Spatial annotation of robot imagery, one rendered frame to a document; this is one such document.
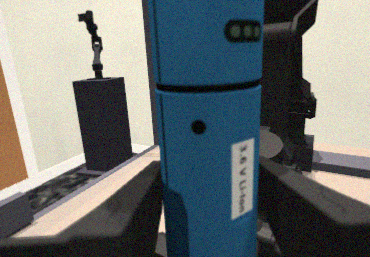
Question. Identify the blue cylindrical tool barrel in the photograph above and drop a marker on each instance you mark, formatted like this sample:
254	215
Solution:
207	62

